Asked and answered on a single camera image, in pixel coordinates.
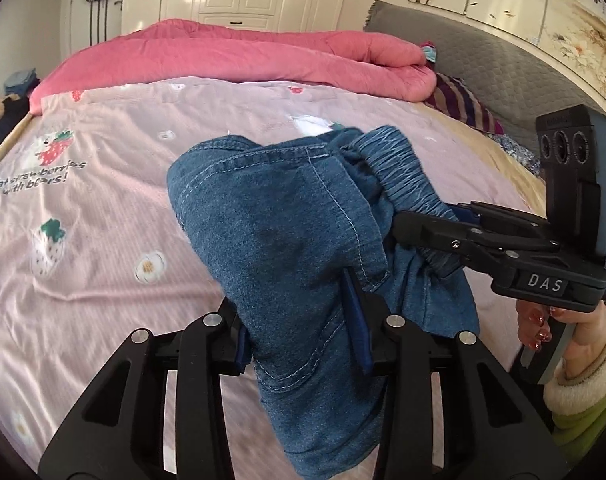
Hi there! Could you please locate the purple striped pillow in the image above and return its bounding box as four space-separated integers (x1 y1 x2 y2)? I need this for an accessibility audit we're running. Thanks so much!
423 72 506 133

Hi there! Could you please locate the grey quilted headboard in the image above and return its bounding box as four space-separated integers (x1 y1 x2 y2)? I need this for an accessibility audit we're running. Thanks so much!
363 0 606 136

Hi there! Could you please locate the beige bed sheet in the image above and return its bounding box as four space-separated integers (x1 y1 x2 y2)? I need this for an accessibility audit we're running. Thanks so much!
423 102 548 211

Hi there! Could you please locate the blue denim pants lace hem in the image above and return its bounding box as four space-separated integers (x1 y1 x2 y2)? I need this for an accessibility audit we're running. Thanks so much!
166 126 481 476

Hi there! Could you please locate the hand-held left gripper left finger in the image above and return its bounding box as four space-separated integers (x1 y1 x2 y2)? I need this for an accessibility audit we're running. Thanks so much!
37 297 248 480

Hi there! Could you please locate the pile of dark clothes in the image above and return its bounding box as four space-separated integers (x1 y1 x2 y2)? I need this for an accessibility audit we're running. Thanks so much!
0 70 44 156

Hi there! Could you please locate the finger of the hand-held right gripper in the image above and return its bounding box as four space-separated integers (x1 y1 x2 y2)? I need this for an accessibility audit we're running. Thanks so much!
445 200 551 240
393 210 558 281

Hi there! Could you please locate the dark floral pillow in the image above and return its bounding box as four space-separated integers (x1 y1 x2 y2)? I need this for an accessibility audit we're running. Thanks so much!
493 132 541 171

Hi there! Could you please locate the floral wall painting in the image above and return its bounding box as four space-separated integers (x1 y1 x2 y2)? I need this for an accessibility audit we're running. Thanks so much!
408 0 606 106

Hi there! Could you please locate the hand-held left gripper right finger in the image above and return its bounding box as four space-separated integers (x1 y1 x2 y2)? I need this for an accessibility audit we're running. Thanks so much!
342 266 568 480

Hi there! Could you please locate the person's right forearm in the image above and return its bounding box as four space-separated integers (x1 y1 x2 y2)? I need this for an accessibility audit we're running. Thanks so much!
543 310 606 461

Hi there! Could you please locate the pink quilt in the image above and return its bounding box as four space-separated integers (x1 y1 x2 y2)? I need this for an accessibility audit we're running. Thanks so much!
29 18 438 116

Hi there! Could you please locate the person's right hand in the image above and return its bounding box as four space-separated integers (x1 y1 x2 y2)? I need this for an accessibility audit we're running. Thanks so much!
515 300 606 361

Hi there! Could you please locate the strawberry print pink bed sheet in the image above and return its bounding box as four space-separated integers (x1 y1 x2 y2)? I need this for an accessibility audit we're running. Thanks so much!
0 76 534 480

